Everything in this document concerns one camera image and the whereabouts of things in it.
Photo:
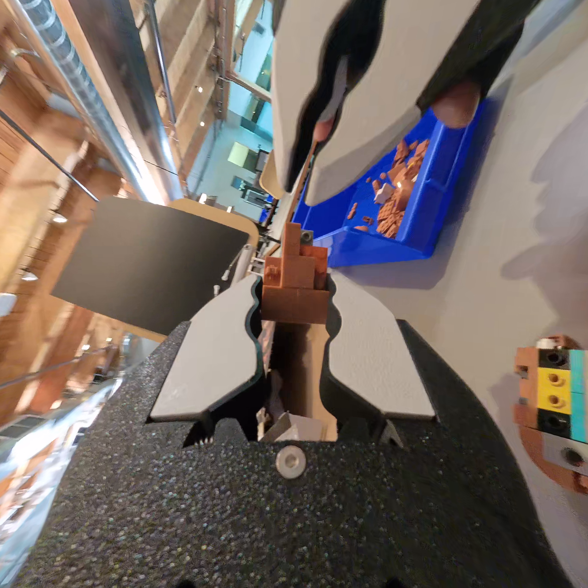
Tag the pile of brown bricks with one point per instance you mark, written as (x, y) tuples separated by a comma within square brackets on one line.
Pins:
[(395, 197)]

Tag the wood-framed black screen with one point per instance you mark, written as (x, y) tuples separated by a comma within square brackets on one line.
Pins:
[(147, 262)]

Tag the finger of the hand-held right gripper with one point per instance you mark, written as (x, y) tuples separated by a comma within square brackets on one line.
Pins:
[(299, 73), (395, 83)]

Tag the white screen stand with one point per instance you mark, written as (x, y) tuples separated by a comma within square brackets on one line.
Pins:
[(234, 266)]

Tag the blue plastic bin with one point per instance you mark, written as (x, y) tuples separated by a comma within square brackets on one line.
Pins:
[(432, 220)]

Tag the silver ceiling duct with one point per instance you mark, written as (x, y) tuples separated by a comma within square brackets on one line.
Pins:
[(92, 83)]

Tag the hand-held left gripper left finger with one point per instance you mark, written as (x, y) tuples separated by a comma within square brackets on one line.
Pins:
[(207, 363)]

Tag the brown brick assembly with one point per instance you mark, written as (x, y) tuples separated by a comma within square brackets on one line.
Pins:
[(294, 285)]

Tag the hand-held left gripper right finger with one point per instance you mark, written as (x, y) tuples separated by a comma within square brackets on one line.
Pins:
[(381, 363)]

